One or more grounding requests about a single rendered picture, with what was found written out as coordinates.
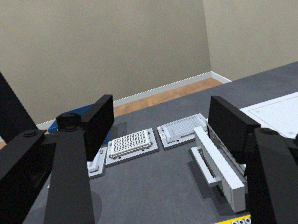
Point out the blue box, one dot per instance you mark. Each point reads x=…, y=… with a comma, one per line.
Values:
x=81, y=111

